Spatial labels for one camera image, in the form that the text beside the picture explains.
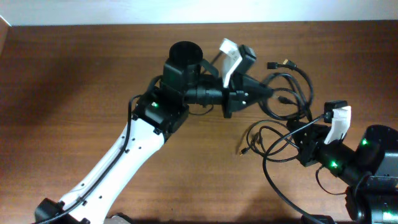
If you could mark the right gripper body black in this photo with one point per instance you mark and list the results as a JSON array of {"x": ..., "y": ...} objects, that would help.
[{"x": 310, "y": 155}]

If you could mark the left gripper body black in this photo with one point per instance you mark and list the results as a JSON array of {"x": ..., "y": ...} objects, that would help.
[{"x": 231, "y": 98}]

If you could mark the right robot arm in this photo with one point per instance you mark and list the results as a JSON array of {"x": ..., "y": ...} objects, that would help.
[{"x": 370, "y": 170}]

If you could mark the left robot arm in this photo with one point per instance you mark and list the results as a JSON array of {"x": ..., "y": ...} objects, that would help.
[{"x": 152, "y": 117}]

